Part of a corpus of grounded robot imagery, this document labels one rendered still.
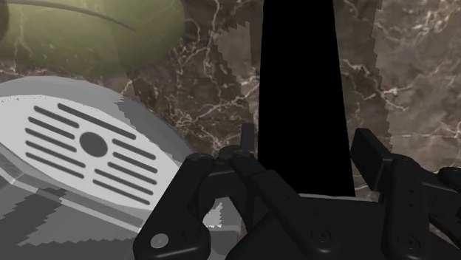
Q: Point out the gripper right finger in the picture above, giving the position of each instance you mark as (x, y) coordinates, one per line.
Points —
(405, 201)

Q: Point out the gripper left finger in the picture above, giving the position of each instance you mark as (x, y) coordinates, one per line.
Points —
(180, 201)

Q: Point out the tall black block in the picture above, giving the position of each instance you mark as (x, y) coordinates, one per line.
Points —
(300, 100)

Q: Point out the green round object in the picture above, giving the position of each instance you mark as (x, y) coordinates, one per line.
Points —
(90, 32)

